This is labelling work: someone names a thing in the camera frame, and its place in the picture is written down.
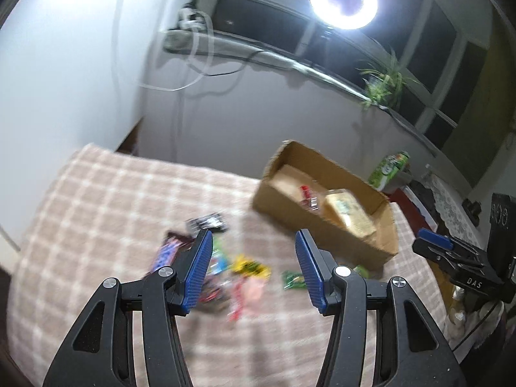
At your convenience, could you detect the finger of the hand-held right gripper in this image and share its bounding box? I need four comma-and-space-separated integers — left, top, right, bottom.
412, 239, 464, 279
418, 228, 489, 269

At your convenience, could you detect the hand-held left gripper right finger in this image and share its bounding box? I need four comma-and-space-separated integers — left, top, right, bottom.
295, 229, 468, 387

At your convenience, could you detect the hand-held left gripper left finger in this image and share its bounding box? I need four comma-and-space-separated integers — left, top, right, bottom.
42, 229, 214, 387

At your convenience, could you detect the brown chocolate bar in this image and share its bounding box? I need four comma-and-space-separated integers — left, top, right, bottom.
149, 231, 198, 277

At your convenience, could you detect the cardboard box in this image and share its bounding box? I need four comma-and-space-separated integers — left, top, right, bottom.
252, 140, 400, 271

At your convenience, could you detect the black white patterned snack packet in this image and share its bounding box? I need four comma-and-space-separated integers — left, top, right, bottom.
187, 213, 228, 233

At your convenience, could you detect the pink snack packet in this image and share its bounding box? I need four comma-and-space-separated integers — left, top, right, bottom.
228, 280, 264, 321

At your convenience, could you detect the green blue snack packet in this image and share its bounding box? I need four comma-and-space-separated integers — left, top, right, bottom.
209, 238, 231, 275

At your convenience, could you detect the white crumpled cloth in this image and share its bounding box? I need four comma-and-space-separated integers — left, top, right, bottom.
447, 284, 504, 339

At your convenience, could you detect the white lace cloth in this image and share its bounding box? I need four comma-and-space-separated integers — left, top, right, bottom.
419, 171, 488, 238

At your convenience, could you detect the red box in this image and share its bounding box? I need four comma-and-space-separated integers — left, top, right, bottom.
387, 185, 440, 234

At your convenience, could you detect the yellow snack packet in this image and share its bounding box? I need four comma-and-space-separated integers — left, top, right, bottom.
231, 255, 271, 279

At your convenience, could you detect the small black object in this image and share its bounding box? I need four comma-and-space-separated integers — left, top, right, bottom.
463, 199, 482, 226

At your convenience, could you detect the bagged bread loaf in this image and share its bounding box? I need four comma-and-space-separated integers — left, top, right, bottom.
324, 189, 377, 239

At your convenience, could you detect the red snack packet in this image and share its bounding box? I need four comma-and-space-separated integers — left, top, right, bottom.
299, 184, 319, 211

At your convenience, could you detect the green juice carton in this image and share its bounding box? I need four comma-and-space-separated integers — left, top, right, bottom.
368, 151, 411, 190

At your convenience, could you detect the plaid blanket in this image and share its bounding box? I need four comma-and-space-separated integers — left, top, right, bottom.
8, 143, 448, 387

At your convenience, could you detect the potted spider plant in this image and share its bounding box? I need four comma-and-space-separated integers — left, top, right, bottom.
357, 48, 420, 109

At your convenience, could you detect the olive curtain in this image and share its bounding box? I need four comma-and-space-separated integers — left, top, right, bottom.
476, 8, 516, 158

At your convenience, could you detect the grey windowsill cloth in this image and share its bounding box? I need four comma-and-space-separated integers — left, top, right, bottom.
163, 28, 380, 105

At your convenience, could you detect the white power strip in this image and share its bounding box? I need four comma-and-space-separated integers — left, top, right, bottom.
177, 6, 206, 31

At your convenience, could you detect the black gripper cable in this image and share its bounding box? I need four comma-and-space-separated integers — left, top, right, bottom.
449, 302, 509, 351

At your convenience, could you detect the white cable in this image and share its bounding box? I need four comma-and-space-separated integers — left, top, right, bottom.
139, 10, 214, 91

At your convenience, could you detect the window with white frame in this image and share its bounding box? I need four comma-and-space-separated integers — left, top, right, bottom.
202, 0, 501, 154

